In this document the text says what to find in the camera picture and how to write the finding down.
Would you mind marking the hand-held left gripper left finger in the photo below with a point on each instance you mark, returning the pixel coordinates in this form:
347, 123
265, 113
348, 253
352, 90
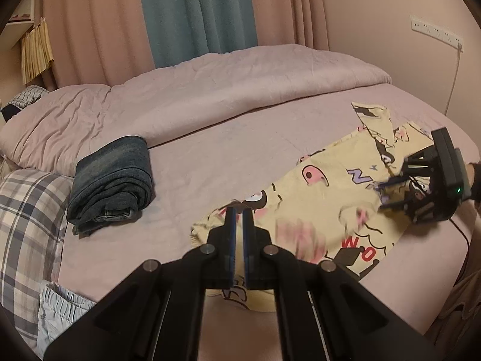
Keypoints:
230, 240

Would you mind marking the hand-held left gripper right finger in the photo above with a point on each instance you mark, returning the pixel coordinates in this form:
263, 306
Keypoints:
248, 240

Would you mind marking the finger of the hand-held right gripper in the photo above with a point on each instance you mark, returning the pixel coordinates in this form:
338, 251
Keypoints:
390, 183
394, 205

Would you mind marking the yellow cartoon print pants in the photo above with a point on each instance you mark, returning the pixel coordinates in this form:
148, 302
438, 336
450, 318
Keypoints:
319, 203

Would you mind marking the bed with pink sheet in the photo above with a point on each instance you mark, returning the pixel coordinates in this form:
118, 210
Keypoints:
210, 173

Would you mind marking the person's pink fleece garment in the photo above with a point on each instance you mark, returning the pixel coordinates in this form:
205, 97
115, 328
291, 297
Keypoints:
456, 308

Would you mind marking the folded dark denim jeans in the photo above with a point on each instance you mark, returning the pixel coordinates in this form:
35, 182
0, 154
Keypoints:
112, 176

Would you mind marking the pink duvet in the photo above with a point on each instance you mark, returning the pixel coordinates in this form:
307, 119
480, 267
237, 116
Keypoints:
210, 94

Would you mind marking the light blue striped cloth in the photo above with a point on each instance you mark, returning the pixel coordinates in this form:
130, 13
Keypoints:
56, 312

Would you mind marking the plaid pillow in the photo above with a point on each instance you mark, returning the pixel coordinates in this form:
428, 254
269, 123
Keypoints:
26, 233

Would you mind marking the teal curtain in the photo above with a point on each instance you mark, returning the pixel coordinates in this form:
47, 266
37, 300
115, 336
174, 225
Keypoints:
195, 11

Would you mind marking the grey checked cloth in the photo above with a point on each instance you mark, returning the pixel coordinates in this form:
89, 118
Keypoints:
26, 96

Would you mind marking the pink curtain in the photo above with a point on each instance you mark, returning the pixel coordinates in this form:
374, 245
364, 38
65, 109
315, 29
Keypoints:
94, 26

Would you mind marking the yellow pleated cloth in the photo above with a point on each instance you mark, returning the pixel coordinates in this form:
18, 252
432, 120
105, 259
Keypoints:
35, 50

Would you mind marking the white wall power strip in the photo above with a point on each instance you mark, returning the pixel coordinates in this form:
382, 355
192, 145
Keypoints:
436, 31

